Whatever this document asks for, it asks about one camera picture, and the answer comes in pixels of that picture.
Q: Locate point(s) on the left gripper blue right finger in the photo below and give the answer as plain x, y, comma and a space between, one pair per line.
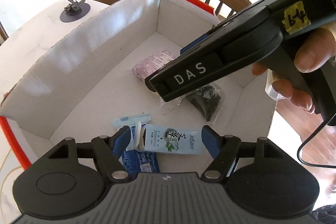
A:
211, 140

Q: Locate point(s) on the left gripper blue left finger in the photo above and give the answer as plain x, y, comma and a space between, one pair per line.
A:
119, 141

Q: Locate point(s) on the light blue toothpaste tube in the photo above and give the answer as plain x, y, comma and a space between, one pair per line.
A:
160, 139

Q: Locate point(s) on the dark seaweed clear bag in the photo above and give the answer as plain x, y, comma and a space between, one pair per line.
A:
208, 100

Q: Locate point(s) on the person's right hand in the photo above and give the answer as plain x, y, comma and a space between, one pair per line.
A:
316, 51

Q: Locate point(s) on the blue wet wipe packet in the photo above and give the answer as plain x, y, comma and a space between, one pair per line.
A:
136, 162

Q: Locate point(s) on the clear blue pen sleeve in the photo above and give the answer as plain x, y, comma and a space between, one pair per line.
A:
131, 120

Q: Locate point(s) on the white red cardboard box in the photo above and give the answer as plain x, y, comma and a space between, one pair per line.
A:
63, 80

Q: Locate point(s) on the pink white snack packet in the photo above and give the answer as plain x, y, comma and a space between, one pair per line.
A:
151, 64

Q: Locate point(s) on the grey metal phone stand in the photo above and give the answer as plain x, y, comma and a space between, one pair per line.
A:
74, 11

